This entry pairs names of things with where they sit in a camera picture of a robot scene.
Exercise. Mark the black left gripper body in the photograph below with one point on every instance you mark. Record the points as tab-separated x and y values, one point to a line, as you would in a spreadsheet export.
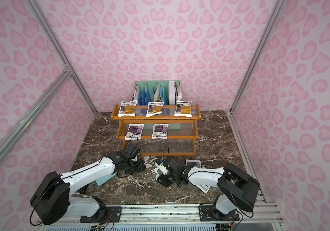
136	157

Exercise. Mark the light blue calculator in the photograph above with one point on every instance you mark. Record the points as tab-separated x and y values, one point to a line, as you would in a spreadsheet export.
105	179

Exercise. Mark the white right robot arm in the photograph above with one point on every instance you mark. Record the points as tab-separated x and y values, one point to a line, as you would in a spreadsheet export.
239	189

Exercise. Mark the orange wooden three-tier shelf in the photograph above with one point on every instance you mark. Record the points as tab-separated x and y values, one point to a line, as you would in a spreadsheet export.
182	131

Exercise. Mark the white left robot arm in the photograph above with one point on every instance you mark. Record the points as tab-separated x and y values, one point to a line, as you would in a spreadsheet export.
54	198

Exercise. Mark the yellow coffee bag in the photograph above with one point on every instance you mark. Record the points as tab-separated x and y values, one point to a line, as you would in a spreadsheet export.
127	108
183	108
154	108

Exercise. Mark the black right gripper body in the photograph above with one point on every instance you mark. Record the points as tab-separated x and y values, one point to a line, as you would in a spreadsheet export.
165	175

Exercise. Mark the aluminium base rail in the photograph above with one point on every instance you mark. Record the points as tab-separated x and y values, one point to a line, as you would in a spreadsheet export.
178	217

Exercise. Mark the green file organizer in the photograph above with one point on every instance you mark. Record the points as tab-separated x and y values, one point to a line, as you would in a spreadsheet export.
166	91

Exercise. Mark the purple coffee bag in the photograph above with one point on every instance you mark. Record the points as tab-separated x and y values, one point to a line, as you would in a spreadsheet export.
134	132
160	131

